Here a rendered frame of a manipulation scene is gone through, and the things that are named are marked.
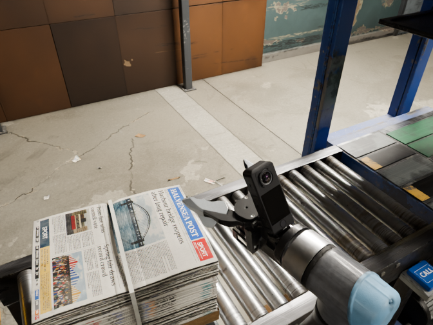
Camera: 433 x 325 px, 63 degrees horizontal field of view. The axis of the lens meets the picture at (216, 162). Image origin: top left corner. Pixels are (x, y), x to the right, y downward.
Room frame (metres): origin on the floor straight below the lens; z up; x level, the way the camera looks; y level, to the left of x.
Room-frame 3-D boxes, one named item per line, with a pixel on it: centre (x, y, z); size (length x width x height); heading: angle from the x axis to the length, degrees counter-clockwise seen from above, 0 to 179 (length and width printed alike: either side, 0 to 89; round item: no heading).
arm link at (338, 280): (0.29, -0.19, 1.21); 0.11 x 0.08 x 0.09; 39
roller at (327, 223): (0.88, -0.35, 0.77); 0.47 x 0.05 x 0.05; 29
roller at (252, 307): (0.69, -0.01, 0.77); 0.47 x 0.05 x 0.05; 29
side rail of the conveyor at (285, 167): (0.94, 0.06, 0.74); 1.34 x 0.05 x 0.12; 119
